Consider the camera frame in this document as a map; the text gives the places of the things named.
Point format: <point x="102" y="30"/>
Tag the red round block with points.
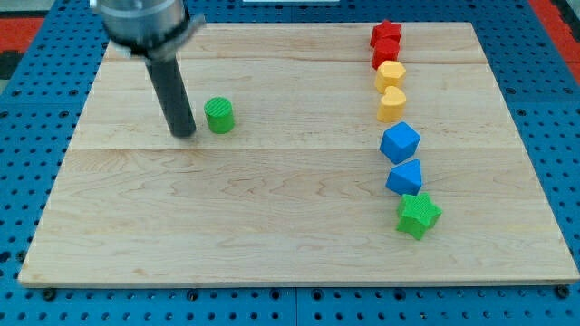
<point x="385" y="49"/>

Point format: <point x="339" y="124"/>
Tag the blue triangle block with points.
<point x="406" y="178"/>

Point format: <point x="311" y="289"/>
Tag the red star block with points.
<point x="385" y="30"/>

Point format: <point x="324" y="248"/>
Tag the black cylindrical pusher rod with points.
<point x="172" y="96"/>

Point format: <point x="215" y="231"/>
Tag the green star block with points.
<point x="417" y="214"/>

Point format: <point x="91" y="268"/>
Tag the blue cube block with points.
<point x="399" y="142"/>

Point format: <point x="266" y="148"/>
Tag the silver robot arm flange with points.
<point x="152" y="29"/>

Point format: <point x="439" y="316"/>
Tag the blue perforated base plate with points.
<point x="530" y="52"/>

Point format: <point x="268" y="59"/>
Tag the yellow hexagon block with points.
<point x="389" y="73"/>

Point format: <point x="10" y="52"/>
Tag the light wooden board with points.
<point x="294" y="195"/>

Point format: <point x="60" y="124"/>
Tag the yellow heart block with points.
<point x="392" y="105"/>

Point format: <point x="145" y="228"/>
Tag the green cylinder block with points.
<point x="219" y="115"/>

